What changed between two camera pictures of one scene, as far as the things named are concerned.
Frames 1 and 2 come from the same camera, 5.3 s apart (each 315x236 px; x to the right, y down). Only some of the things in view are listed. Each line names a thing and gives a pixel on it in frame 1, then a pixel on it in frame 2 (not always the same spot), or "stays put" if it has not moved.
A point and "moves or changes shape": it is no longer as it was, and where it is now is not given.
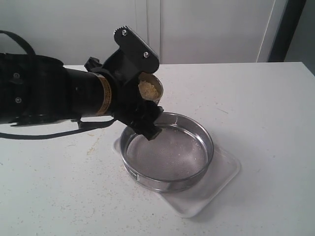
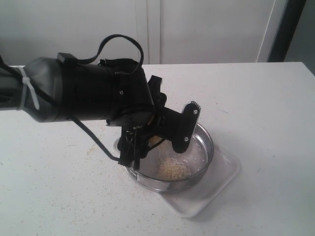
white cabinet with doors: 175,32 stays put
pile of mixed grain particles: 147,91 moves or changes shape
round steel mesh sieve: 173,160 stays put
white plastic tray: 189,201 stays put
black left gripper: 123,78 → 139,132
